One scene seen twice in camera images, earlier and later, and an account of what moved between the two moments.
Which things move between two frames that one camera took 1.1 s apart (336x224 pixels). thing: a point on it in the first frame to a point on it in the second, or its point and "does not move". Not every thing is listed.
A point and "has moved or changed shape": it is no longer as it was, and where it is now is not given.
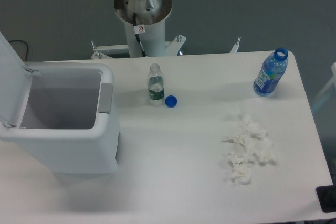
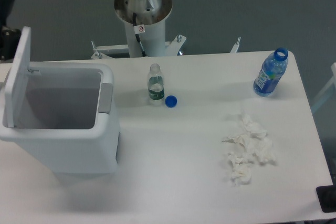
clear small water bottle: (156, 83) does not move
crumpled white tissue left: (245, 140) does not move
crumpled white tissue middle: (240, 158) does not move
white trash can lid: (16, 81) has moved or changed shape
